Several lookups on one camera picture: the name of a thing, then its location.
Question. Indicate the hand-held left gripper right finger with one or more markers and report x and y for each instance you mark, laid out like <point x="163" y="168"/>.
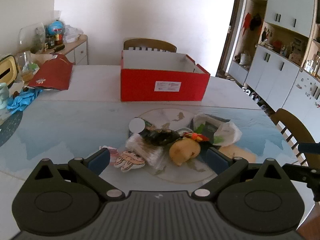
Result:
<point x="218" y="160"/>

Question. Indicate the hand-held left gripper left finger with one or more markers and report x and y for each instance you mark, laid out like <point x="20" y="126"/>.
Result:
<point x="98" y="160"/>

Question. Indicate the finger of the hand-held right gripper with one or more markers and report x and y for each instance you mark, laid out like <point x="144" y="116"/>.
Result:
<point x="310" y="147"/>
<point x="300" y="173"/>

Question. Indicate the white plastic bag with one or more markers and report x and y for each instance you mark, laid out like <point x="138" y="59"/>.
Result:
<point x="230" y="132"/>

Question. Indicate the red orange toy figure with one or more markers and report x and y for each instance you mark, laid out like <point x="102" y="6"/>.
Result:
<point x="196" y="137"/>

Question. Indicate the dark grey packet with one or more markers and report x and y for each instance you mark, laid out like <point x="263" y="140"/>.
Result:
<point x="208" y="128"/>

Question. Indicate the yellow plush toy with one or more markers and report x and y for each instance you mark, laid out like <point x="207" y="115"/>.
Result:
<point x="183" y="152"/>

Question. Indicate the black snack packet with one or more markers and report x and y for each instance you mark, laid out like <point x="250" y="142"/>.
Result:
<point x="162" y="137"/>

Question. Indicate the red cardboard box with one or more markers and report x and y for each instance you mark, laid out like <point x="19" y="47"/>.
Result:
<point x="140" y="85"/>

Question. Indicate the pink small pouch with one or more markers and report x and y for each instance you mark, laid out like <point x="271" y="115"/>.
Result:
<point x="111" y="150"/>

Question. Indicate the beige flat board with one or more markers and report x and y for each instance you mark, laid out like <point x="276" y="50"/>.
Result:
<point x="237" y="153"/>

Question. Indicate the brown wooden slat chair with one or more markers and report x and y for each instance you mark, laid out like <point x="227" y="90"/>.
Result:
<point x="150" y="43"/>
<point x="297" y="127"/>

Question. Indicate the striped pink plush toy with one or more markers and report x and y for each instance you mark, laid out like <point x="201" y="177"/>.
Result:
<point x="128" y="161"/>

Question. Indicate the clear cotton swab pack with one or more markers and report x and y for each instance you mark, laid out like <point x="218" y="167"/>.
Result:
<point x="146" y="151"/>

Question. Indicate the white fridge with magnets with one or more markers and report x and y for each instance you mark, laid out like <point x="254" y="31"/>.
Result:
<point x="302" y="95"/>

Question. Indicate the white shoe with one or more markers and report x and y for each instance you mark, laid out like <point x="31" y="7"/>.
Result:
<point x="246" y="91"/>
<point x="257" y="97"/>

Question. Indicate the blue disposable gloves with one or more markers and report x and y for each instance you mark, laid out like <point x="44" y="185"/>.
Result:
<point x="21" y="101"/>

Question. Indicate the red paper bag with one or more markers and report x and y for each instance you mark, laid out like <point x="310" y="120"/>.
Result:
<point x="53" y="73"/>

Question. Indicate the white bag in cabinet niche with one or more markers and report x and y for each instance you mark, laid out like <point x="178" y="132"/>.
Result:
<point x="244" y="58"/>

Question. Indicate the white wooden sideboard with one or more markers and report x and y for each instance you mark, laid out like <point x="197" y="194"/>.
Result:
<point x="78" y="51"/>

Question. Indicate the pale green cup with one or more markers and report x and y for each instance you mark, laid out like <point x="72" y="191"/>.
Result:
<point x="3" y="96"/>

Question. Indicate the clear glass jar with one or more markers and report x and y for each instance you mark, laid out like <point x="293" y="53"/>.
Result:
<point x="26" y="66"/>

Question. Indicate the black yellow screwdriver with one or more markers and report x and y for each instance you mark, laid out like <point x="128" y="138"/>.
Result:
<point x="58" y="48"/>

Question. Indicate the dark glass jar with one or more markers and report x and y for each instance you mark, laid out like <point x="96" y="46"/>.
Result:
<point x="50" y="42"/>

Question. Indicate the yellow tissue box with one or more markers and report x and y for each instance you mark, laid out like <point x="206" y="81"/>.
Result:
<point x="7" y="70"/>

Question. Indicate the red label jar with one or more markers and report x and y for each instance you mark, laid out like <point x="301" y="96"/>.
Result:
<point x="59" y="38"/>

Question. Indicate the black hanging item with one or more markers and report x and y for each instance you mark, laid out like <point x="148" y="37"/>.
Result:
<point x="255" y="22"/>

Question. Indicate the red hanging decoration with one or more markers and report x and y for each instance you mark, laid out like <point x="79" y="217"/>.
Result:
<point x="247" y="21"/>

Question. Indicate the white wall cabinet unit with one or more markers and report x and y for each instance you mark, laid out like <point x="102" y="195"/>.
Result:
<point x="272" y="70"/>

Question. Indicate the brown door frame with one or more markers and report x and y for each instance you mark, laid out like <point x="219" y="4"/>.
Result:
<point x="231" y="30"/>

